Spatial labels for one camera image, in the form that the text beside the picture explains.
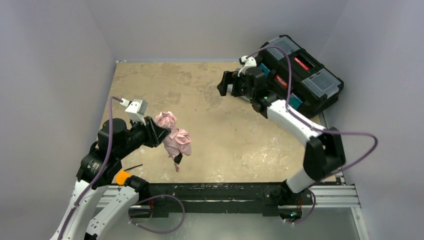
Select pink and black folding umbrella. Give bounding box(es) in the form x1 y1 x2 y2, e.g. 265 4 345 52
154 111 192 173

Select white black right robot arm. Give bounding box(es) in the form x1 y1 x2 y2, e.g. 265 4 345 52
216 67 346 194

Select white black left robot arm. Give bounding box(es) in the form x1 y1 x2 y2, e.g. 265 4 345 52
51 117 171 240

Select orange and black tool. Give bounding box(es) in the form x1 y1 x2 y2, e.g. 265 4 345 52
115 163 143 186

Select black toolbox with clear lids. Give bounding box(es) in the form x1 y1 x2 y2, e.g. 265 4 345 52
255 35 344 119

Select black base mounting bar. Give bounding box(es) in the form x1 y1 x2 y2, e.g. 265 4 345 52
117 181 314 219

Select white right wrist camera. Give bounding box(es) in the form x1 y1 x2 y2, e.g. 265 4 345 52
237 55 257 77

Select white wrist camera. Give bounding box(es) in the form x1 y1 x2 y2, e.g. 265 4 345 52
125 99 148 125
237 55 257 77

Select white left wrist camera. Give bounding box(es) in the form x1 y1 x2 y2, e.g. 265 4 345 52
125 99 148 125

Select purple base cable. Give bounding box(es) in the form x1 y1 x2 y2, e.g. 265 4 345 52
127 193 186 235

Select aluminium rail frame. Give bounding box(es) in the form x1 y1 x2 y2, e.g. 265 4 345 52
59 180 370 240

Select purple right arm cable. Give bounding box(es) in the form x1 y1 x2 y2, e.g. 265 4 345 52
240 45 379 181

